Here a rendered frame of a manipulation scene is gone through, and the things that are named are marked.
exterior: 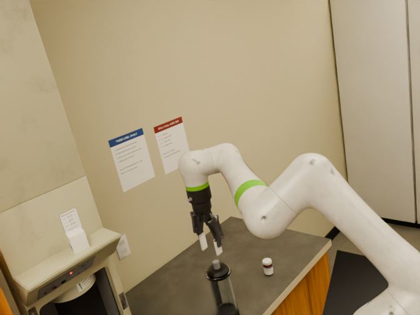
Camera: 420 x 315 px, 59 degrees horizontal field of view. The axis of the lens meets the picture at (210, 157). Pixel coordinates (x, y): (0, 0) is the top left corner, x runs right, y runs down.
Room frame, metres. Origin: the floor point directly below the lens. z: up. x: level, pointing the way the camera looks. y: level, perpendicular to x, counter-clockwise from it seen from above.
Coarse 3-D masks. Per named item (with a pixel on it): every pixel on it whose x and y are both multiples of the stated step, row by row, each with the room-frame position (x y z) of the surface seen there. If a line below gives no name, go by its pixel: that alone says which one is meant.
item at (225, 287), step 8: (224, 280) 1.29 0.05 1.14; (216, 288) 1.29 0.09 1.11; (224, 288) 1.29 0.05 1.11; (232, 288) 1.32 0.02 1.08; (216, 296) 1.29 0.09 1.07; (224, 296) 1.28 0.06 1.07; (232, 296) 1.30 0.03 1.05; (216, 304) 1.30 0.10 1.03; (224, 304) 1.28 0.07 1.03; (232, 304) 1.29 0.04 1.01; (216, 312) 1.32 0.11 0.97; (224, 312) 1.28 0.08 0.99; (232, 312) 1.29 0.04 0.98
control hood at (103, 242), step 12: (96, 240) 1.13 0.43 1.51; (108, 240) 1.11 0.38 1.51; (60, 252) 1.10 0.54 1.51; (72, 252) 1.08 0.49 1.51; (84, 252) 1.06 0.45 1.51; (96, 252) 1.08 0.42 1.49; (108, 252) 1.16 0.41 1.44; (36, 264) 1.05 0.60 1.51; (48, 264) 1.04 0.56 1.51; (60, 264) 1.02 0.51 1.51; (72, 264) 1.02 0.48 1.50; (24, 276) 1.00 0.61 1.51; (36, 276) 0.98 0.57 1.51; (48, 276) 0.97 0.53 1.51; (60, 276) 1.01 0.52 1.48; (24, 288) 0.94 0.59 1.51; (36, 288) 0.94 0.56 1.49; (24, 300) 0.98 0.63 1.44; (36, 300) 1.00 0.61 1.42
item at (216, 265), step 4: (216, 260) 1.34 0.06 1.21; (212, 264) 1.36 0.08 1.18; (216, 264) 1.32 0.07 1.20; (220, 264) 1.35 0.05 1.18; (224, 264) 1.34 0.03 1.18; (208, 268) 1.34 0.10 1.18; (212, 268) 1.33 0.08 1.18; (216, 268) 1.32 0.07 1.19; (220, 268) 1.32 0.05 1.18; (224, 268) 1.31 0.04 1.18; (228, 268) 1.32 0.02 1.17; (208, 272) 1.32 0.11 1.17; (212, 272) 1.30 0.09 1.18; (216, 272) 1.30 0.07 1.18; (220, 272) 1.29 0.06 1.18; (224, 272) 1.30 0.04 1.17; (212, 276) 1.29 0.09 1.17; (216, 276) 1.29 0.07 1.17; (220, 276) 1.29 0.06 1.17
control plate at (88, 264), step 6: (84, 264) 1.08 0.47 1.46; (90, 264) 1.11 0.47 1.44; (72, 270) 1.04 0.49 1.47; (78, 270) 1.07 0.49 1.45; (84, 270) 1.11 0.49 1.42; (66, 276) 1.04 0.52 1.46; (54, 282) 1.01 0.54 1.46; (60, 282) 1.04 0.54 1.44; (42, 288) 0.97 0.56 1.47; (48, 288) 1.00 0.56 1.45; (42, 294) 1.00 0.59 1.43
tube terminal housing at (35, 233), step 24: (48, 192) 1.13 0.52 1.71; (72, 192) 1.18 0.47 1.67; (0, 216) 1.03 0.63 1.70; (24, 216) 1.07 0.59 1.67; (48, 216) 1.12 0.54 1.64; (96, 216) 1.22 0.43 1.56; (0, 240) 1.01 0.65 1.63; (24, 240) 1.05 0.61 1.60; (48, 240) 1.10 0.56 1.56; (0, 264) 1.07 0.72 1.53; (24, 264) 1.04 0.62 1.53; (96, 264) 1.18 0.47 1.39; (120, 288) 1.22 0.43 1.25; (24, 312) 1.03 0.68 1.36; (120, 312) 1.23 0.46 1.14
